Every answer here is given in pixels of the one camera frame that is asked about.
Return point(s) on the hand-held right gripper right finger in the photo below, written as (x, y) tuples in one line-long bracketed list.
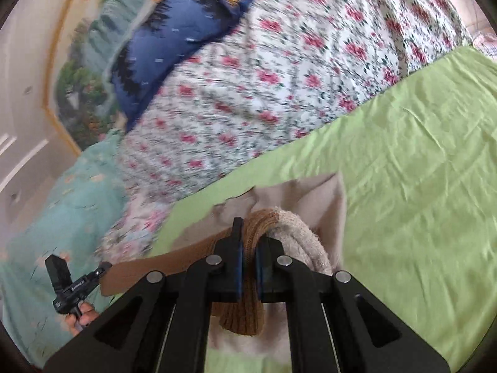
[(259, 268)]

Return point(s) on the checkered cloth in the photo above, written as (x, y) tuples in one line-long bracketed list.
[(487, 48)]

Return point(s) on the green bed sheet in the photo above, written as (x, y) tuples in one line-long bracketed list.
[(407, 171)]

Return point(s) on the beige and brown knit sweater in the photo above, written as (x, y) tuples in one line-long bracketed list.
[(306, 217)]

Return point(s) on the teal floral blanket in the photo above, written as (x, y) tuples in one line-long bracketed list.
[(66, 209)]

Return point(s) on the gold framed landscape mural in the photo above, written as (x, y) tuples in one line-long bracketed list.
[(89, 66)]

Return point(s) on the blue patterned pillow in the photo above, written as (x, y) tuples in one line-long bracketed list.
[(171, 46)]

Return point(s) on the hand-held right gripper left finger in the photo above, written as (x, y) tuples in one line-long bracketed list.
[(239, 268)]

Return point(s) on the person's left hand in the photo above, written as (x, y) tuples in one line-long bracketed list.
[(83, 316)]

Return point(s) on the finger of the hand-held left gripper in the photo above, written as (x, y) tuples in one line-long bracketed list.
[(91, 278)]

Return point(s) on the white pink floral blanket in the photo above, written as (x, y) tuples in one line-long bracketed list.
[(295, 70)]

